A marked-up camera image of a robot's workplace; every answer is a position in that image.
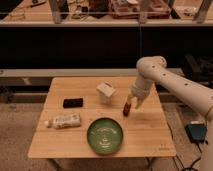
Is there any black cable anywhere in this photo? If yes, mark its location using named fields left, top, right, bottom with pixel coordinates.
left=166, top=113, right=208, bottom=171

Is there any black rectangular block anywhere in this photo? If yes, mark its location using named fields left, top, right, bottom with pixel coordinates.
left=63, top=98, right=83, bottom=108

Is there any green ceramic bowl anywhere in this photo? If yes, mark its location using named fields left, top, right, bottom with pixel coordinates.
left=87, top=117, right=123, bottom=155

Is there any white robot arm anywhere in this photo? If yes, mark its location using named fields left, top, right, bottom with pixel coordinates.
left=123, top=56, right=213, bottom=171

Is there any background workbench shelf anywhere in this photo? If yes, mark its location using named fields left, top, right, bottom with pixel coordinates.
left=0, top=0, right=213, bottom=27

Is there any dark red pepper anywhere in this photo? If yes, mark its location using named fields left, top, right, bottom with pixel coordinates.
left=123, top=102, right=131, bottom=117

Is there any white carton box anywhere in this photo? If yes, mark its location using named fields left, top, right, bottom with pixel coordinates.
left=96, top=82, right=116, bottom=104

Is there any wooden table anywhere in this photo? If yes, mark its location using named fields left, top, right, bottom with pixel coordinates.
left=28, top=77, right=176, bottom=158

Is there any white squeeze tube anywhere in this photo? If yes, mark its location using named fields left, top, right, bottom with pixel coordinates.
left=44, top=113, right=81, bottom=129

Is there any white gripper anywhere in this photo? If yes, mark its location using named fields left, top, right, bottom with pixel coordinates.
left=127, top=77, right=153, bottom=109

